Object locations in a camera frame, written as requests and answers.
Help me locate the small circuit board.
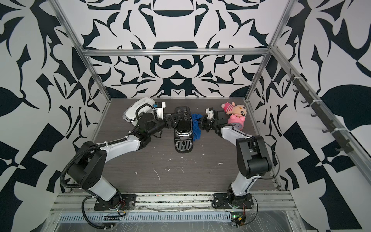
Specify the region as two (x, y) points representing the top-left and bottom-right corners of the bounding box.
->
(231, 211), (246, 227)

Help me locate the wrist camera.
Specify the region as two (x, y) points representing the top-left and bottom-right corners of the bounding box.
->
(153, 102), (166, 119)
(205, 108), (217, 120)

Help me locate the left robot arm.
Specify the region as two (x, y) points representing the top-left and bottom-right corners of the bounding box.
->
(60, 113), (192, 209)

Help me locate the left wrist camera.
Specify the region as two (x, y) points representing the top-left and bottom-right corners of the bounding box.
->
(153, 102), (166, 119)

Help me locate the pink plush doll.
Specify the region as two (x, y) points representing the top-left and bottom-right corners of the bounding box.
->
(221, 102), (247, 117)

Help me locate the black coffee machine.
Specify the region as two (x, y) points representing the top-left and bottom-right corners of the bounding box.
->
(174, 106), (193, 153)

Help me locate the white coffee machine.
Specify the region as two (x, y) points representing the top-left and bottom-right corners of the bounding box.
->
(122, 97), (157, 126)

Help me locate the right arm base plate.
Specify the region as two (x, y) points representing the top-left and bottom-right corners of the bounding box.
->
(212, 192), (254, 209)

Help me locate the pink alarm clock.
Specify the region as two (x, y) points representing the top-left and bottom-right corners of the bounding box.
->
(228, 115), (245, 130)

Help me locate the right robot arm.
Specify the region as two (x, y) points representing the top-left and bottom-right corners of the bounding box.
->
(199, 116), (272, 207)

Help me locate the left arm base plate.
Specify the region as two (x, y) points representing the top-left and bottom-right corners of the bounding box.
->
(94, 194), (137, 211)

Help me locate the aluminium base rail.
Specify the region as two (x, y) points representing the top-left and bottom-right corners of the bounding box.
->
(49, 189), (298, 215)

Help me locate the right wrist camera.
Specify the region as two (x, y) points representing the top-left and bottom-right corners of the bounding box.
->
(205, 108), (217, 120)

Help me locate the blue cloth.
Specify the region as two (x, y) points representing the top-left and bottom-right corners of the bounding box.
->
(192, 114), (203, 141)

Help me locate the aluminium cage frame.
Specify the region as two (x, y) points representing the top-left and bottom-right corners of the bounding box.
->
(47, 0), (371, 186)

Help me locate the black hook rack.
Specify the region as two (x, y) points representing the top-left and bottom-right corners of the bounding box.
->
(287, 71), (354, 154)

